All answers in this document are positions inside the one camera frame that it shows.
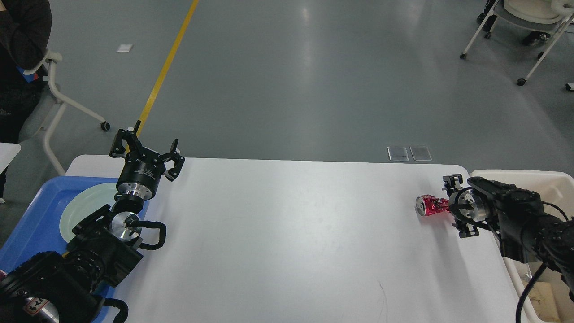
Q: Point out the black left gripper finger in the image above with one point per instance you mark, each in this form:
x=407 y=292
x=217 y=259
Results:
x=171 y=162
x=126 y=145

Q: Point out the crushed red soda can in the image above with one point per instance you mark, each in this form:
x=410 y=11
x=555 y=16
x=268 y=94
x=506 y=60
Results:
x=428 y=205

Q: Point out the floor socket plate left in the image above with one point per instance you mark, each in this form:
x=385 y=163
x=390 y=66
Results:
x=398 y=153

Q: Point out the person's feet under chair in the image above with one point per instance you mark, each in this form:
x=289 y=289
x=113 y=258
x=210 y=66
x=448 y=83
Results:
x=533 y=39

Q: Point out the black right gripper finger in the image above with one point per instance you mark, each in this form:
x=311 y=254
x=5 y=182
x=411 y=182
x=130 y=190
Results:
x=466 y=230
x=452 y=183

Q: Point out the beige plastic bin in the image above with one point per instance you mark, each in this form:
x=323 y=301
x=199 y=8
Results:
x=555 y=188

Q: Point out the white office chair left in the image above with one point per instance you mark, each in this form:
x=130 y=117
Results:
x=47 y=115

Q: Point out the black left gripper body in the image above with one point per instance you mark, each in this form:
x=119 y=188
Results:
x=140 y=179

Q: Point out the green plate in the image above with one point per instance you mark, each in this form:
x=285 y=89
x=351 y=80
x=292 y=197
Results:
x=83 y=205

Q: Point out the floor socket plate right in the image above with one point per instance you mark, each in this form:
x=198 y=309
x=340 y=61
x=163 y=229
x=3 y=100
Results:
x=421 y=153

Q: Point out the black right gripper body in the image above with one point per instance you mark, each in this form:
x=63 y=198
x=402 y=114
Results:
x=468 y=203

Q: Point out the white paper on floor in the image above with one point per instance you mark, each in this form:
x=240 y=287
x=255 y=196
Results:
x=124 y=48

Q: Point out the white office chair right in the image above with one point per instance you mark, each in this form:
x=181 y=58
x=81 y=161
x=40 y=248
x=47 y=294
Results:
x=551 y=17

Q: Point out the white office chair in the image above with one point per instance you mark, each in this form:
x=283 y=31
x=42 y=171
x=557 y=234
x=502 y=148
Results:
x=551 y=17
x=47 y=115

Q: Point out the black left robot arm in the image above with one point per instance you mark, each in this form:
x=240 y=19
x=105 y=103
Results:
x=62 y=288

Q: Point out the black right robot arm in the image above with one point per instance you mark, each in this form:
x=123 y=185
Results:
x=519 y=222

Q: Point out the blue plastic tray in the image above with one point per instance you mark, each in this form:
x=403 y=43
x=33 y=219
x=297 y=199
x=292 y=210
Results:
x=38 y=230

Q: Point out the person in dark clothes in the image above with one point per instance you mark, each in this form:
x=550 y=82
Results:
x=25 y=28

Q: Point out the floor socket plate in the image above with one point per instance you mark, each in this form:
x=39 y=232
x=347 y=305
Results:
x=398 y=153
x=421 y=153

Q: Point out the brown paper bag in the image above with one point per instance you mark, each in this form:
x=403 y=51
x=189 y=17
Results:
x=543 y=302

